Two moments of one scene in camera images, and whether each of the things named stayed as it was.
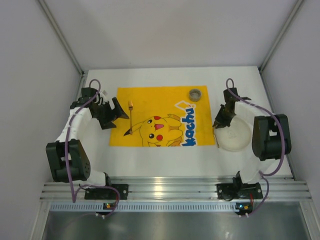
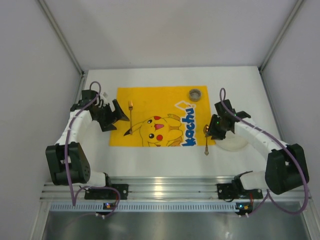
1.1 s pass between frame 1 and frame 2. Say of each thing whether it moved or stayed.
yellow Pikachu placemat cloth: stayed
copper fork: stayed
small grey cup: stayed
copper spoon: moved
